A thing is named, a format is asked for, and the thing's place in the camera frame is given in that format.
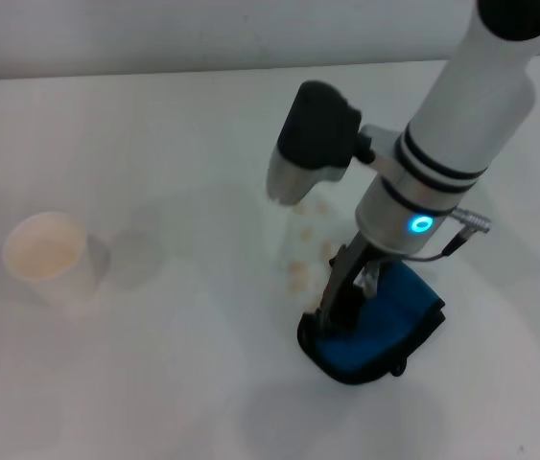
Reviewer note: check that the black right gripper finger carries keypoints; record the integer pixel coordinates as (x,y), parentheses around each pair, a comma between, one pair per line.
(369,282)
(339,297)

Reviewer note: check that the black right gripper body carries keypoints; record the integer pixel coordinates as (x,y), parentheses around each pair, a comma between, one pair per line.
(358,251)

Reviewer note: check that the blue rag with black trim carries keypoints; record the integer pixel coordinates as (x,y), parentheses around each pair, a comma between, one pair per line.
(375,345)

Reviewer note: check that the white paper cup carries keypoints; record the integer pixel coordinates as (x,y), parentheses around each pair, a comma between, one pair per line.
(51,268)

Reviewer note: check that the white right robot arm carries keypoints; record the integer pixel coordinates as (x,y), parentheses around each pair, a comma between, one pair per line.
(461,129)

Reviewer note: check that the brown water stain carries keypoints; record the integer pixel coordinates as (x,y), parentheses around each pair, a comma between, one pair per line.
(305,235)

